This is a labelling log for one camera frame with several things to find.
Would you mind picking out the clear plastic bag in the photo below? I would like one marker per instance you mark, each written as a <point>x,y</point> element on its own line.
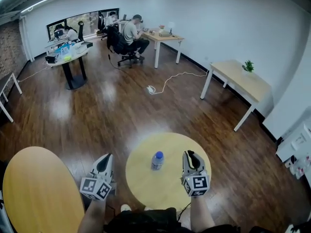
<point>63,54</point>

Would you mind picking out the white wall pipes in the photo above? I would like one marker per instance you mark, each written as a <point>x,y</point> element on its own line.
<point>24,38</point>

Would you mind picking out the wide dark-framed window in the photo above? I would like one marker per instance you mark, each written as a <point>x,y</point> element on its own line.
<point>73,21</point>

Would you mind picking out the small white bin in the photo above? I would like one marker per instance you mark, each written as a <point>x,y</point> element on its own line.
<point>289,162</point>

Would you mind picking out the yellow-green object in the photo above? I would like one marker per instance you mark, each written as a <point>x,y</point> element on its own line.
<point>67,57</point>

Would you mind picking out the small potted flower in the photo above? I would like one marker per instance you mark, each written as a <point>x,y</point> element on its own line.
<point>161,27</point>

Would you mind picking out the person's right white shoe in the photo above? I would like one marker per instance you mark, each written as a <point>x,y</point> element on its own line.
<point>148,208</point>

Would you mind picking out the flat black box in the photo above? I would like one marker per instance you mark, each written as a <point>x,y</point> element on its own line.
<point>87,44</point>

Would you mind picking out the green potted plant white pot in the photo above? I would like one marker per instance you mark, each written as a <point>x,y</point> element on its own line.
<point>248,66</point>

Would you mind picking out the round light wooden table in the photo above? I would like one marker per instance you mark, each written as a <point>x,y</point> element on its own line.
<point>145,190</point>

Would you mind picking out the flat tan box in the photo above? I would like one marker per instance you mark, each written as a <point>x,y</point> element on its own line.
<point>164,34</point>

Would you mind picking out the small desk lamp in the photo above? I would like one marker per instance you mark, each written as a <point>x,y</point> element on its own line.
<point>171,33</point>

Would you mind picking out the white water dispenser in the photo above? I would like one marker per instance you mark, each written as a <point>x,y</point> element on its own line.
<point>294,142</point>

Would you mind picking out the long wooden desk white legs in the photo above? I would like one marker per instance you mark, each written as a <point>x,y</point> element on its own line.
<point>167,37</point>

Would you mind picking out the black equipment box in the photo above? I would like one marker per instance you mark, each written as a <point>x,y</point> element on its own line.
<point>51,58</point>

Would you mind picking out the dark-top table white legs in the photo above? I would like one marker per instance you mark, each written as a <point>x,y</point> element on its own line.
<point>6,80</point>

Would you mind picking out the clear plastic water bottle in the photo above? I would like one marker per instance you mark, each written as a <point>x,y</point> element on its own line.
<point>157,161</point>

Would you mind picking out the person's black clothing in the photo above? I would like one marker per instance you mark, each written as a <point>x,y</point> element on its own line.
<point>145,221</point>

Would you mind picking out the white power strip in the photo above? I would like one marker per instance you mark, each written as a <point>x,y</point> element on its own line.
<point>150,89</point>

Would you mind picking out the black swivel office chair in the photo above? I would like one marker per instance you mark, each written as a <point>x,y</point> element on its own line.
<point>116,42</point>

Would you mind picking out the white and black chair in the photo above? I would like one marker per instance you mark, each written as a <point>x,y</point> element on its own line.
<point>101,21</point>

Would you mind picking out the person's left forearm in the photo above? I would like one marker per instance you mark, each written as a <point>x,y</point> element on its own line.
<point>92,217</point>

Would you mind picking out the person's right forearm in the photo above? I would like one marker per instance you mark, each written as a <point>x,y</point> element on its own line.
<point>200,212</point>

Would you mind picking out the slim black chair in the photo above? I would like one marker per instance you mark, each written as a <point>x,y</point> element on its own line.
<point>80,31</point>

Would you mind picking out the clear water jug red label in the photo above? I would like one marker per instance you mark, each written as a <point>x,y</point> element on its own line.
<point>303,171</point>
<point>306,159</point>

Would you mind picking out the open laptop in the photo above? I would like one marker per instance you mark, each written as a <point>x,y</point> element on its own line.
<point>57,35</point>

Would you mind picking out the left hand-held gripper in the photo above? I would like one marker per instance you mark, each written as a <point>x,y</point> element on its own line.
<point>92,187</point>

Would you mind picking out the round white table black pedestal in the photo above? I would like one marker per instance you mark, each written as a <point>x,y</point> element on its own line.
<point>73,81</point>

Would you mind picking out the blue plastic box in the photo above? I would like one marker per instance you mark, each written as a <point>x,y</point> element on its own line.
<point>59,50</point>

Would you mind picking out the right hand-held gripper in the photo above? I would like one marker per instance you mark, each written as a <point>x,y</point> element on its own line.
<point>199,182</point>

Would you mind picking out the large round wooden table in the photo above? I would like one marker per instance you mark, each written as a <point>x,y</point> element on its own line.
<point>41,190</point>

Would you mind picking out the small grey desk device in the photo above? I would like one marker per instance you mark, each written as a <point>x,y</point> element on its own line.
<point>152,32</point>

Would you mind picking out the person's left white shoe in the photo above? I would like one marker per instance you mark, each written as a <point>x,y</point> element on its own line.
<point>126,208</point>

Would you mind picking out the square wooden table white legs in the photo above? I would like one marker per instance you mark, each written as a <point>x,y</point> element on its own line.
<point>243,84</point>

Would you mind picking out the person's white shoe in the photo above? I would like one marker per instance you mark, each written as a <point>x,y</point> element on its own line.
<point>148,208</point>
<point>126,208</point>

